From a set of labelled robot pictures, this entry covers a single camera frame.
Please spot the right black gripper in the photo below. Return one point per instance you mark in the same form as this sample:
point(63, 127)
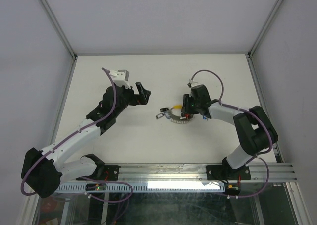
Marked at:
point(185, 108)

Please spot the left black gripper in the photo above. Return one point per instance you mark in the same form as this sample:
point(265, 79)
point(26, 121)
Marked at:
point(140, 98)

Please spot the large keyring with yellow grip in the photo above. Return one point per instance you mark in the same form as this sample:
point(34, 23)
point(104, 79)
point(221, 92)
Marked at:
point(175, 115)

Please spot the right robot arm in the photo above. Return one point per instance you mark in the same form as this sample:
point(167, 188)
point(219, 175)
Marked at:
point(254, 129)

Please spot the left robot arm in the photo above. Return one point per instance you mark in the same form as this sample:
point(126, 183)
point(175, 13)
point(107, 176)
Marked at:
point(46, 169)

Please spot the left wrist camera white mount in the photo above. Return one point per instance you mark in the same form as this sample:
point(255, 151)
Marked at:
point(120, 77)

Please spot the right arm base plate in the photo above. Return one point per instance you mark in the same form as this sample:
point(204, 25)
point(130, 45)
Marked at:
point(224, 173)

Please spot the aluminium mounting rail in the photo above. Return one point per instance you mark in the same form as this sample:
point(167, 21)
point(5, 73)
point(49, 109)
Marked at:
point(271, 172)

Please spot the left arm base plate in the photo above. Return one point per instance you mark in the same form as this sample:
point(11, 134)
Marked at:
point(109, 173)

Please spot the slotted white cable duct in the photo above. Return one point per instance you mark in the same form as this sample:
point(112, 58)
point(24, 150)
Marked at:
point(146, 187)

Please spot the right aluminium frame post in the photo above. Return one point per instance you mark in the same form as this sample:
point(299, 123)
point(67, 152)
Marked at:
point(264, 29)

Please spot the aluminium frame post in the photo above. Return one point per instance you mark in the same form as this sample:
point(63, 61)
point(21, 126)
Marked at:
point(57, 27)
point(264, 29)

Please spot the left aluminium frame post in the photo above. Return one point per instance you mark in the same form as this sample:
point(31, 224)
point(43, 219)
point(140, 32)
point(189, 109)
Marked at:
point(57, 27)

